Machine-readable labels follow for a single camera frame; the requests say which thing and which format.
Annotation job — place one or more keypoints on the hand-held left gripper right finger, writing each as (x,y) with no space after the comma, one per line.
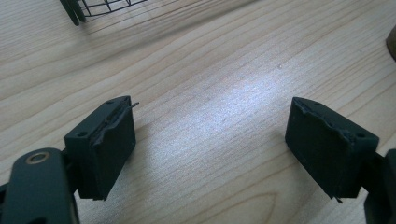
(327,149)

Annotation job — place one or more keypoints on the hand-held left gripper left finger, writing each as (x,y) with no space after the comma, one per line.
(106,149)

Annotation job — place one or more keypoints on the brown round object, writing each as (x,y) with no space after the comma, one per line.
(391,42)

